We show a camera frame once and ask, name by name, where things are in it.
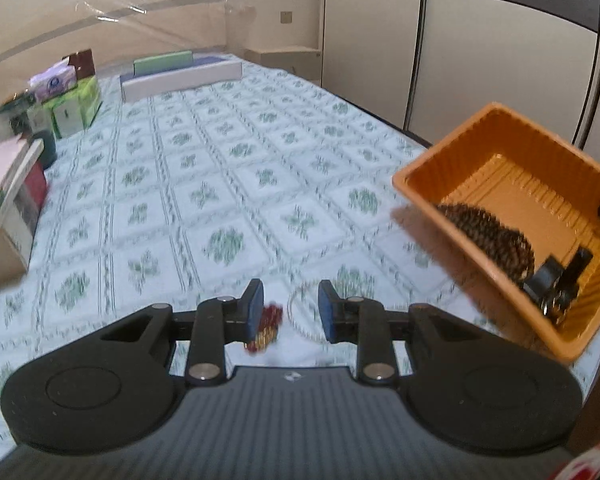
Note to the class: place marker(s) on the red patterned cloth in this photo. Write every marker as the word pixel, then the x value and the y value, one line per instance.
pixel 587 465

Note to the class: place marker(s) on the beige sliding-door wardrobe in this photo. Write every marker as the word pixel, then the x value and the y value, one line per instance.
pixel 480 35

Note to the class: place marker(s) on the plastic-wrapped wooden headboard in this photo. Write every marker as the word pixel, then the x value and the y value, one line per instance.
pixel 105 25

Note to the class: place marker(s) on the dark brown box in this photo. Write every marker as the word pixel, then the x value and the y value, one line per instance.
pixel 82 62

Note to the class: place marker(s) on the cardboard box with books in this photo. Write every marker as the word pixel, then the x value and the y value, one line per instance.
pixel 22 200

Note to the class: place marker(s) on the dark round container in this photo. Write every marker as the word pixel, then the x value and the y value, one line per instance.
pixel 45 147

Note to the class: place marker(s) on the long white box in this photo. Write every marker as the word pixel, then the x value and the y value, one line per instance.
pixel 180 80

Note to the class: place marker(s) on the beige nightstand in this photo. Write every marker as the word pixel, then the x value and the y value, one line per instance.
pixel 280 60

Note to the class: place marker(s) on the brown spotted hair accessory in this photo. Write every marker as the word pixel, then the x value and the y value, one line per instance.
pixel 490 235

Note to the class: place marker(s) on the wall socket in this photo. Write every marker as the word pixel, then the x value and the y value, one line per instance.
pixel 285 17

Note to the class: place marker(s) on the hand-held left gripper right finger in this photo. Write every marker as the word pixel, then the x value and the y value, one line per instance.
pixel 326 312

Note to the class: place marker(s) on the pink tissue pack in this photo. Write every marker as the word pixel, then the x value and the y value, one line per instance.
pixel 52 82

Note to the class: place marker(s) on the green tissue pack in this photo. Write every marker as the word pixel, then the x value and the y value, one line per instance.
pixel 75 107

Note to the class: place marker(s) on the flat green box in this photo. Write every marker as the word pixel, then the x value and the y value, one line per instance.
pixel 162 62

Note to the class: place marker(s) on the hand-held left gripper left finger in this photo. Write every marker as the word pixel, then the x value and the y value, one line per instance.
pixel 255 310

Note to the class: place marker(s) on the orange plastic tray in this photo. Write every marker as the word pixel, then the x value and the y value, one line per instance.
pixel 530 180

